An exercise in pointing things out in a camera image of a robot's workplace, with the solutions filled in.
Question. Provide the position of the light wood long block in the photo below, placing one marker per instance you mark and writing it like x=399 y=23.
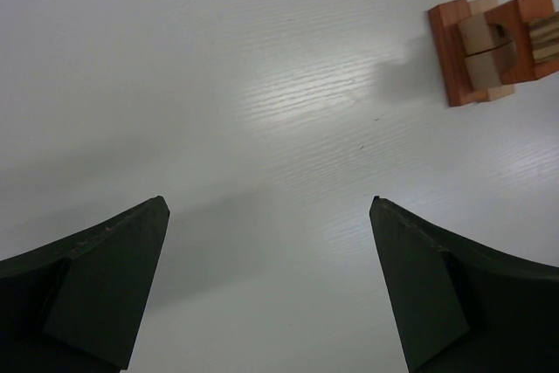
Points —
x=482 y=6

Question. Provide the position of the red-brown long block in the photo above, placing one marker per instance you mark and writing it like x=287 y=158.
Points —
x=444 y=19

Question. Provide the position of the red-brown arch block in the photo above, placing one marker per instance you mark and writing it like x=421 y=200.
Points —
x=516 y=16

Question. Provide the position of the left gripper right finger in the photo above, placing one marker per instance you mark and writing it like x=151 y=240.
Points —
x=461 y=306

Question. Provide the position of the dark-topped wood block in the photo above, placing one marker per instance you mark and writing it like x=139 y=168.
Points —
x=544 y=38

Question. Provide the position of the light wood cube block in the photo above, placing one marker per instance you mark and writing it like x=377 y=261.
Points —
x=485 y=68

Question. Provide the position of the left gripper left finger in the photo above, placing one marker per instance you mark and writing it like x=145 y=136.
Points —
x=76 y=304

